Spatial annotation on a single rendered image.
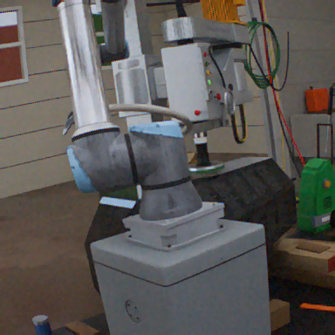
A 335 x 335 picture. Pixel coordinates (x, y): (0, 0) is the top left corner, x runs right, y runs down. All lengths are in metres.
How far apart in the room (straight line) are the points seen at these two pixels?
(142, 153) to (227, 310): 0.52
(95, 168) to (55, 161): 7.61
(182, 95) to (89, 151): 1.32
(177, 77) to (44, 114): 6.40
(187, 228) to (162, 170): 0.18
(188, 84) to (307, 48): 3.59
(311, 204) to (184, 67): 1.88
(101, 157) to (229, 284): 0.52
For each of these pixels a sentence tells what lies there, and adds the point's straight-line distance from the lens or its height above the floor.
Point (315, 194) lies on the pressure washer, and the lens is 4.14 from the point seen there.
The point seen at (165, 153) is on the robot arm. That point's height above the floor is 1.11.
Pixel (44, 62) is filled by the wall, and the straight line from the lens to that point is 9.09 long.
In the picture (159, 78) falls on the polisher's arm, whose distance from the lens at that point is 3.46.
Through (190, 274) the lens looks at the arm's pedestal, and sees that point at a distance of 1.39.
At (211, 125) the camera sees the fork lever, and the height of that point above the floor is 1.07.
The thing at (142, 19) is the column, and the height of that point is 1.83.
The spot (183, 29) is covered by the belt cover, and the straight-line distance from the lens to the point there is 2.70.
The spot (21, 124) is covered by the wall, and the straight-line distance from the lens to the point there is 8.81.
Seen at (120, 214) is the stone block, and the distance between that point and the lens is 2.50.
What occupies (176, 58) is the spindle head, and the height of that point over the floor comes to 1.45.
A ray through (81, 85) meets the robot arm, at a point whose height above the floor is 1.34.
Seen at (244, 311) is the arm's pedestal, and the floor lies 0.60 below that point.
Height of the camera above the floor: 1.28
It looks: 9 degrees down
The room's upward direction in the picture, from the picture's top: 8 degrees counter-clockwise
